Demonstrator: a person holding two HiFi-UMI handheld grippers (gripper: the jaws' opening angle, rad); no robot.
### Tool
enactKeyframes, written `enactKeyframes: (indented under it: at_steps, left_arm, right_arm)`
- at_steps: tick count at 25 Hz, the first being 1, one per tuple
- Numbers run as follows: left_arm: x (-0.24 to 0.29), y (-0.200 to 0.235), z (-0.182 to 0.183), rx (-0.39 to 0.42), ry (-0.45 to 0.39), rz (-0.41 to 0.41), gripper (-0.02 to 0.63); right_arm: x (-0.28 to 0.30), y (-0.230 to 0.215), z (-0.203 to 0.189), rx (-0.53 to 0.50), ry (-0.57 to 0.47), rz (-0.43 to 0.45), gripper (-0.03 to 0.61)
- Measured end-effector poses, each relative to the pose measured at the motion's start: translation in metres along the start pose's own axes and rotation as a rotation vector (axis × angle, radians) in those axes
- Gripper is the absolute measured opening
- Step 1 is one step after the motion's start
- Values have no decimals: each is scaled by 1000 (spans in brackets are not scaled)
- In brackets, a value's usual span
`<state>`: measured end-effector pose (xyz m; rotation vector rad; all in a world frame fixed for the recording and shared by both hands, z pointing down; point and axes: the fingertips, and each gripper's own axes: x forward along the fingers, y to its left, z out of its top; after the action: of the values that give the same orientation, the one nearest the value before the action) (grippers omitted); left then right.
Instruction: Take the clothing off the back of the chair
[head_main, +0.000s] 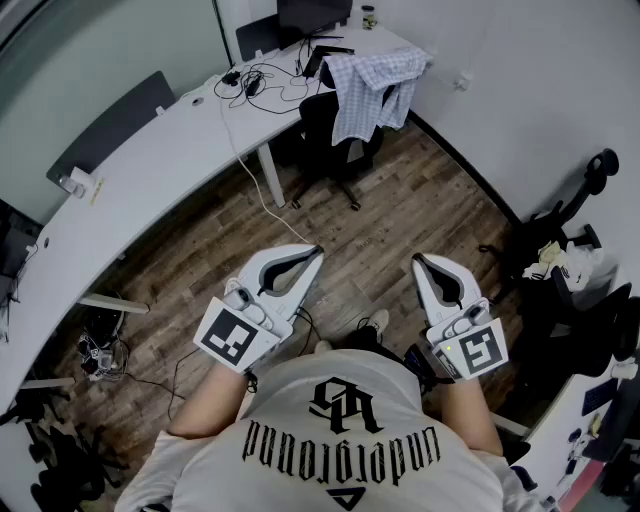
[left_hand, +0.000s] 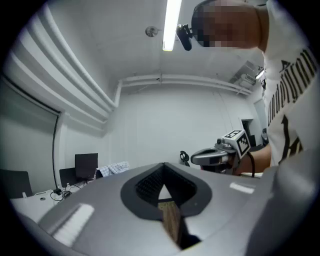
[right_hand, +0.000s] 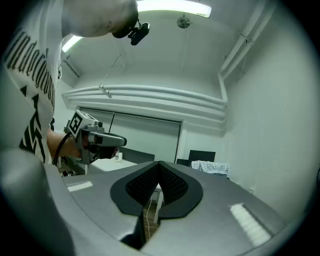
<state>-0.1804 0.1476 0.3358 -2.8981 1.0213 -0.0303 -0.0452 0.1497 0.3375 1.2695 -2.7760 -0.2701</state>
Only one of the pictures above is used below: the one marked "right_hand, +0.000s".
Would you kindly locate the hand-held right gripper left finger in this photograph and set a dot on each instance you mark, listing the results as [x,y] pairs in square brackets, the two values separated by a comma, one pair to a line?
[100,200]

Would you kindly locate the white printed T-shirt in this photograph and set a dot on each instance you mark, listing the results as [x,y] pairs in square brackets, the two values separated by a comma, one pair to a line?
[47,30]

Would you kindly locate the person's head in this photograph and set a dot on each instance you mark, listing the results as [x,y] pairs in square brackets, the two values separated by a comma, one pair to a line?
[100,17]

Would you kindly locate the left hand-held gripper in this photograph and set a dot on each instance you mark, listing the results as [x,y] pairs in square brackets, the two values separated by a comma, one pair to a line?
[75,123]

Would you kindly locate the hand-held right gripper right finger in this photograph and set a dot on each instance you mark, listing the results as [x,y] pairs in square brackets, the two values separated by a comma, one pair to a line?
[212,220]

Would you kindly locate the small white bottle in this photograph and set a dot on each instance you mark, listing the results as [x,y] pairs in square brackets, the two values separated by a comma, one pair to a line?
[120,156]

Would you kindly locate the person's left forearm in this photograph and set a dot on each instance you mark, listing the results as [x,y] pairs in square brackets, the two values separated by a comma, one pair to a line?
[72,150]

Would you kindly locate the round ceiling fixture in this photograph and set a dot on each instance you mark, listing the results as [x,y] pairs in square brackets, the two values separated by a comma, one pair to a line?
[184,22]

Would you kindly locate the black office chair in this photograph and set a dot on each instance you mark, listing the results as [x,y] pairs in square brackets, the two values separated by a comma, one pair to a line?
[183,162]

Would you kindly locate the white ceiling pipe run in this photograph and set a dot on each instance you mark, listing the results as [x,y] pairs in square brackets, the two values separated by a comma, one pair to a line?
[250,30]

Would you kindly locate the grey roller blind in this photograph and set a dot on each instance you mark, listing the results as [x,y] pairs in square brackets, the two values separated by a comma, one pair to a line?
[145,135]

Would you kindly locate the black head-worn camera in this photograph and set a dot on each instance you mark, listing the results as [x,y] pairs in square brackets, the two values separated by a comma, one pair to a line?
[140,32]

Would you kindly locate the black monitor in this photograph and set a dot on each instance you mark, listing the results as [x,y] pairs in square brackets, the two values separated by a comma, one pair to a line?
[202,155]

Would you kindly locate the blue plaid clothes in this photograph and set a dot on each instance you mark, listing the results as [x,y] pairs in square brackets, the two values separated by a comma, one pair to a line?
[212,167]

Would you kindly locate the ceiling tube lamp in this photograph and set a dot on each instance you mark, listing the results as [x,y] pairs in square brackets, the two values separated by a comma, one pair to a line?
[175,7]
[70,43]

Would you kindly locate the hanging white bracket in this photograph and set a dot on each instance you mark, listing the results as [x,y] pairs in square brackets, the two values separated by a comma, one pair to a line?
[106,92]

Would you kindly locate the grey desk partition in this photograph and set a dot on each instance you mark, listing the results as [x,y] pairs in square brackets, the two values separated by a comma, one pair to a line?
[140,156]

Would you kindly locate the white wall pipe bundle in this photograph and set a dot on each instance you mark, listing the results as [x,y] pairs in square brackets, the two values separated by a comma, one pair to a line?
[150,97]

